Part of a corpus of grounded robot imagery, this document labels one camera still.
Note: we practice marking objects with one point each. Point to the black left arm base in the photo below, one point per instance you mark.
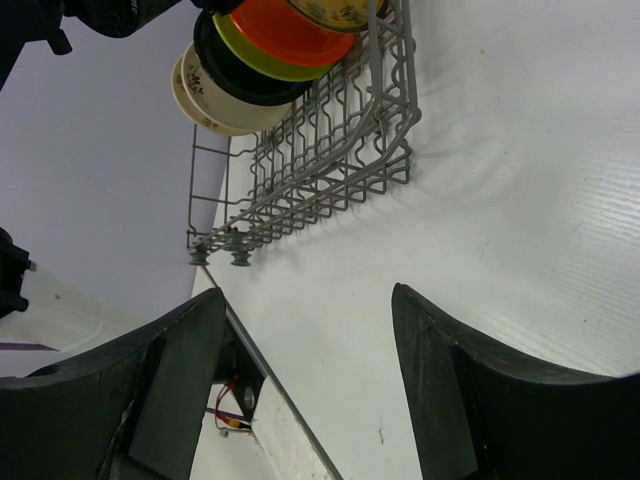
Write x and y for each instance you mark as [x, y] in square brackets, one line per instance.
[240, 377]

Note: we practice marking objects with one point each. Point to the cream floral plate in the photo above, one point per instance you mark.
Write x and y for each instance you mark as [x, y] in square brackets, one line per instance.
[188, 107]

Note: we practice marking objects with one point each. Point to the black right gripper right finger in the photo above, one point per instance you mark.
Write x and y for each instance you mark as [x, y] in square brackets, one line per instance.
[481, 409]

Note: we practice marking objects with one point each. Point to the cream plate black patch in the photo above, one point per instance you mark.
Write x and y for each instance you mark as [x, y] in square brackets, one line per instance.
[221, 107]

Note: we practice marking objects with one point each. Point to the yellow patterned dark plate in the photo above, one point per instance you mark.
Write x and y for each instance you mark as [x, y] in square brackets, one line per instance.
[342, 16]

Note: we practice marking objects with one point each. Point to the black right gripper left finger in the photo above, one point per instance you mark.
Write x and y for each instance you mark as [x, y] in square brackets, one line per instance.
[131, 408]

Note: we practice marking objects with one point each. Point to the orange plate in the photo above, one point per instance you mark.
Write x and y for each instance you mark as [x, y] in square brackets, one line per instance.
[277, 29]

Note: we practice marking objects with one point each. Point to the grey wire dish rack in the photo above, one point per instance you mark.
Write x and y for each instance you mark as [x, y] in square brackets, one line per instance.
[344, 141]

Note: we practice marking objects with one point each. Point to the lime green plate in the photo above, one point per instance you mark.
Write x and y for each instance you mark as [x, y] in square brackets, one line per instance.
[260, 61]

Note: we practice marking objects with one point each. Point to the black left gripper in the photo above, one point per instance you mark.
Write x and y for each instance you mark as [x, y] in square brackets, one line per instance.
[28, 21]

